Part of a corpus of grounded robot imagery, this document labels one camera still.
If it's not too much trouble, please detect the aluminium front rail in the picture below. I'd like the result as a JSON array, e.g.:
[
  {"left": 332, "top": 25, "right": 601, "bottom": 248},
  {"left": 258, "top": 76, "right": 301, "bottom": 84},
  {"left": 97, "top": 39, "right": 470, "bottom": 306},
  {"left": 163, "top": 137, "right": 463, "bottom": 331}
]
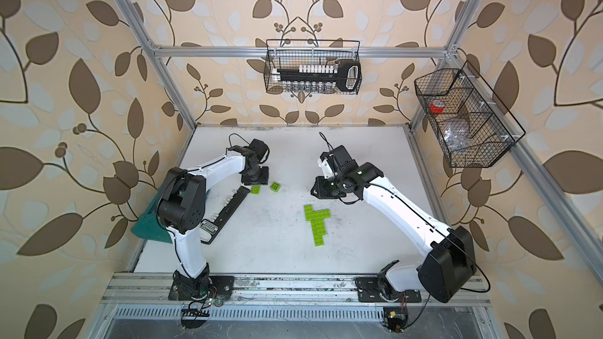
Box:
[{"left": 100, "top": 272, "right": 493, "bottom": 308}]

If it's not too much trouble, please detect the socket set in basket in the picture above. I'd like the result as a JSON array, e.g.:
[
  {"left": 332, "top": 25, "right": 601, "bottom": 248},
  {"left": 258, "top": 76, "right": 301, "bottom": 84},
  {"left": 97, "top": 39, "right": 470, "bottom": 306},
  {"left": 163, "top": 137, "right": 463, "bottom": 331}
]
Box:
[{"left": 265, "top": 61, "right": 362, "bottom": 94}]

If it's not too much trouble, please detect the green plastic tool case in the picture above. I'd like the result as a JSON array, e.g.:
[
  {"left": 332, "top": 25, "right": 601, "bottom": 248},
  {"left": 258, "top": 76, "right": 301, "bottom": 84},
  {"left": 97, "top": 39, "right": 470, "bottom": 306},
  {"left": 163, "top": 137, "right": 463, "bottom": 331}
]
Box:
[{"left": 130, "top": 187, "right": 172, "bottom": 244}]

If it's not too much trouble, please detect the back wire basket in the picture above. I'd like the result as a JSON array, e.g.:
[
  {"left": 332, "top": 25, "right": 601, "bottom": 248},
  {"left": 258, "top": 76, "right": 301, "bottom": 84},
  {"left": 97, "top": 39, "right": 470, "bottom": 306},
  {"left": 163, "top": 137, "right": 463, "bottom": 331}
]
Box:
[{"left": 263, "top": 38, "right": 362, "bottom": 95}]

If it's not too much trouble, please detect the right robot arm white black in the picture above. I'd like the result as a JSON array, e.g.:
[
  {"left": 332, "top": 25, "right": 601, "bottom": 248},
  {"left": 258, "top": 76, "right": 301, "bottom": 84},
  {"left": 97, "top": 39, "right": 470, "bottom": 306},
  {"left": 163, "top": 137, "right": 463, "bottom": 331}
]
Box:
[{"left": 311, "top": 160, "right": 477, "bottom": 303}]

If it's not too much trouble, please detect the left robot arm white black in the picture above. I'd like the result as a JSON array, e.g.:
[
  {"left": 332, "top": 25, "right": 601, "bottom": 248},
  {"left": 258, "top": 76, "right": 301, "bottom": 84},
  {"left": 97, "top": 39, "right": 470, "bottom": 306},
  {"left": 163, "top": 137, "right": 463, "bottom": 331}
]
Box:
[{"left": 155, "top": 139, "right": 269, "bottom": 294}]

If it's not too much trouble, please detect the wire basket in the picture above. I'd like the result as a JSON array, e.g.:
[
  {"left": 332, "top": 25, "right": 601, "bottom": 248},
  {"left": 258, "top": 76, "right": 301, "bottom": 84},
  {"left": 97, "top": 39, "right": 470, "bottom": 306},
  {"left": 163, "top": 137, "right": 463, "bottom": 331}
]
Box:
[
  {"left": 263, "top": 38, "right": 362, "bottom": 95},
  {"left": 414, "top": 61, "right": 526, "bottom": 168}
]

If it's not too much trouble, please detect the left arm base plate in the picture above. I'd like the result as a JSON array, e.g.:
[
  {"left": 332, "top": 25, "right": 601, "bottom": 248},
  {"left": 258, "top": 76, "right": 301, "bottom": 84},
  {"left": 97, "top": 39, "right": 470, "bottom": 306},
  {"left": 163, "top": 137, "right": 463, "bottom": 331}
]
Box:
[{"left": 168, "top": 272, "right": 235, "bottom": 301}]

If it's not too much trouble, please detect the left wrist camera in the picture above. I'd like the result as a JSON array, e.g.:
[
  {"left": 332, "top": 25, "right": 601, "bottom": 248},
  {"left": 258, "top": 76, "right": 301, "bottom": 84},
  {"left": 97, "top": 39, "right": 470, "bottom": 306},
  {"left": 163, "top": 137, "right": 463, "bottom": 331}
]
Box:
[{"left": 248, "top": 139, "right": 270, "bottom": 164}]

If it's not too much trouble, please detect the clear plastic bag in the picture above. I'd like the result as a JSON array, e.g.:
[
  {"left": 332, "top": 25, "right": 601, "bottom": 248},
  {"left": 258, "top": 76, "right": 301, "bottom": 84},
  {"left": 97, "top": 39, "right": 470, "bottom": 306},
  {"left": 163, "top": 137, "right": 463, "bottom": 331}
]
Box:
[{"left": 442, "top": 118, "right": 472, "bottom": 152}]

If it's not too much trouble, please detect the right wire basket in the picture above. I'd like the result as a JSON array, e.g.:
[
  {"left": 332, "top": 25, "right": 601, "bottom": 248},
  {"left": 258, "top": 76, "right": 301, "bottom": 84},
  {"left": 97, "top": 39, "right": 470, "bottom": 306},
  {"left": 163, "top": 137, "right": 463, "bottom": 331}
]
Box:
[{"left": 414, "top": 61, "right": 526, "bottom": 168}]

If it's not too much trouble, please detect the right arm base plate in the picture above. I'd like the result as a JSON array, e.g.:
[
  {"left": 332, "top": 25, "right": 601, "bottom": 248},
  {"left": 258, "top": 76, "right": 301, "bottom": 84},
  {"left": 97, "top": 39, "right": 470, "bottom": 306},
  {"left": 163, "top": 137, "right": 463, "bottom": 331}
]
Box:
[{"left": 354, "top": 276, "right": 422, "bottom": 304}]

